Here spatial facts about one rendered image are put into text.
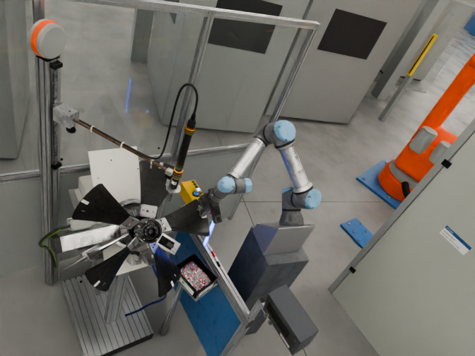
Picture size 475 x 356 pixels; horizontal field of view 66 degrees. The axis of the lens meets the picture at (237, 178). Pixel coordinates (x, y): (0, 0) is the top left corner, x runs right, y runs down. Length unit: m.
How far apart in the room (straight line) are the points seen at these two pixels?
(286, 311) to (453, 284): 1.51
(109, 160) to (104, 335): 1.30
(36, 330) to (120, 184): 1.30
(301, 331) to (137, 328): 1.42
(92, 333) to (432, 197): 2.51
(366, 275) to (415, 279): 0.44
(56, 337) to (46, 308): 0.23
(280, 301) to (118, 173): 1.08
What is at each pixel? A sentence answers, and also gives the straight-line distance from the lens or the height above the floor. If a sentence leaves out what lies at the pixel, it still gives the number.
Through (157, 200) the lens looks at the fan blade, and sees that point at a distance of 1.91.
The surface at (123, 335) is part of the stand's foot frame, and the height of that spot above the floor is 0.08.
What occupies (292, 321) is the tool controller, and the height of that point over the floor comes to 1.23.
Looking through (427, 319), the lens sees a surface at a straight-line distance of 3.25.
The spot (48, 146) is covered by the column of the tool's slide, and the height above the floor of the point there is 1.33.
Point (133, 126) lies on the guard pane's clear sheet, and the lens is 2.41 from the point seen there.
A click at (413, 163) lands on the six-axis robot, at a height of 0.58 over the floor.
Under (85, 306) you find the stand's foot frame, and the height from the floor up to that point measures 0.06.
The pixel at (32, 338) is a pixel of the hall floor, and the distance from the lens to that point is 2.95.
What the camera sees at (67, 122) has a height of 1.54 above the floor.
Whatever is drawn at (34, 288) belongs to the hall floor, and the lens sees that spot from 3.13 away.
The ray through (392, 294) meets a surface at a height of 0.55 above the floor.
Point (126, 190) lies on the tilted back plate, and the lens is 2.10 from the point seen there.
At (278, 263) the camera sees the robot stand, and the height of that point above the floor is 1.00.
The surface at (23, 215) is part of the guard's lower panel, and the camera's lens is 2.69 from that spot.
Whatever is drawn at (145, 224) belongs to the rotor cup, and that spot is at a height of 1.26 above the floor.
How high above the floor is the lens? 2.67
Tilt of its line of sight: 38 degrees down
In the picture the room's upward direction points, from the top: 23 degrees clockwise
